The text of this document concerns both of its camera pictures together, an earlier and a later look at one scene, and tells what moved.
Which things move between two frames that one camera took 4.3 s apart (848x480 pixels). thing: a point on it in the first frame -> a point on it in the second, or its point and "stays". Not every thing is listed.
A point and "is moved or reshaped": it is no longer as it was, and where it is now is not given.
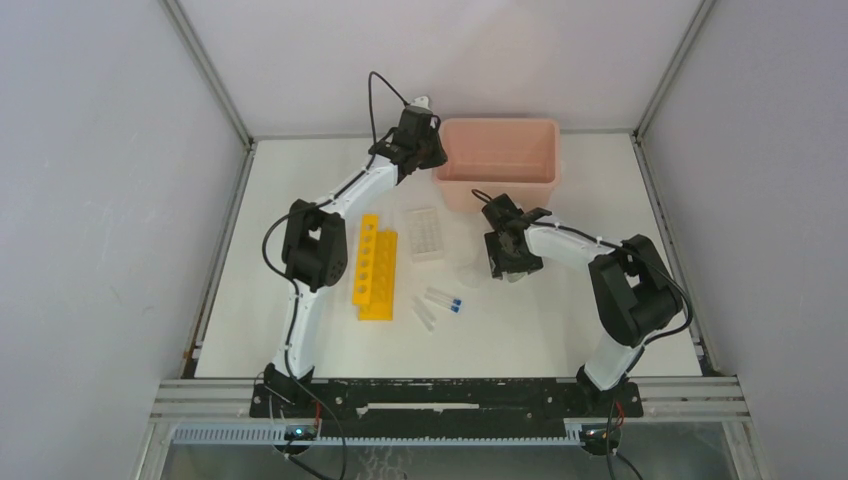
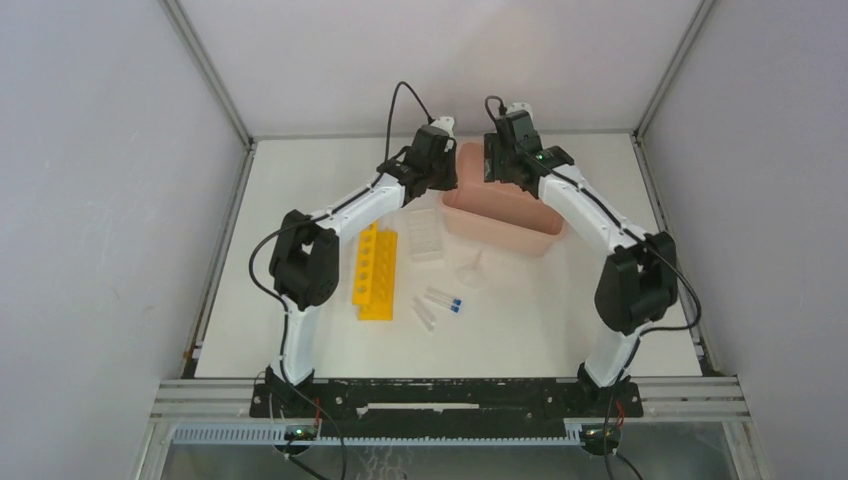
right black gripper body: (501, 260) -> (496, 162)
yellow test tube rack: (374, 281) stays
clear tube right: (427, 316) stays
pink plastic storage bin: (518, 157) is moved or reshaped
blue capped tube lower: (453, 309) stays
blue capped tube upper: (455, 301) stays
